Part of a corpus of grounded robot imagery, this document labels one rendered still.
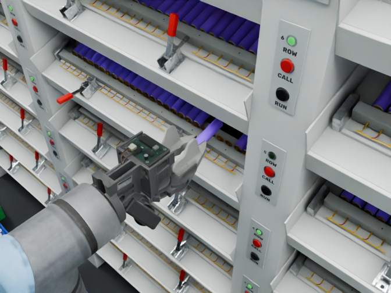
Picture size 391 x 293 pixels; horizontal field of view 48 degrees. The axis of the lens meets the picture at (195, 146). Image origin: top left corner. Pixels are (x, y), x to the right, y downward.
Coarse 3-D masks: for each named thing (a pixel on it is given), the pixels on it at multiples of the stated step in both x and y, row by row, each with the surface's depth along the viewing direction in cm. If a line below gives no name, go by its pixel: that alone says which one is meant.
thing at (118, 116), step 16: (48, 48) 104; (64, 48) 105; (48, 64) 106; (48, 80) 106; (64, 80) 103; (80, 80) 101; (80, 96) 99; (96, 96) 98; (112, 96) 97; (96, 112) 98; (112, 112) 94; (128, 112) 93; (128, 128) 91; (144, 128) 90; (160, 128) 89; (208, 160) 83; (208, 176) 81; (224, 176) 80; (240, 176) 79; (224, 192) 78; (240, 192) 74
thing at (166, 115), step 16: (64, 64) 104; (80, 64) 101; (112, 80) 96; (128, 96) 92; (160, 112) 88; (176, 128) 87; (192, 128) 84; (208, 144) 82; (224, 144) 81; (240, 160) 78
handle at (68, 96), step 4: (80, 88) 97; (84, 88) 97; (72, 92) 95; (76, 92) 95; (64, 96) 94; (68, 96) 94; (72, 96) 95; (56, 100) 93; (60, 100) 93; (64, 100) 94; (60, 104) 93
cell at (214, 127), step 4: (216, 120) 77; (220, 120) 77; (212, 124) 76; (216, 124) 76; (220, 124) 77; (208, 128) 76; (212, 128) 76; (216, 128) 76; (204, 132) 76; (208, 132) 76; (212, 132) 76; (200, 136) 75; (204, 136) 75; (208, 136) 76; (200, 140) 75; (204, 140) 75; (208, 140) 76
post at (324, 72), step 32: (288, 0) 48; (320, 32) 48; (256, 64) 57; (320, 64) 50; (352, 64) 57; (256, 96) 60; (320, 96) 53; (256, 128) 63; (288, 128) 59; (256, 160) 67; (288, 160) 62; (288, 192) 66; (288, 256) 82
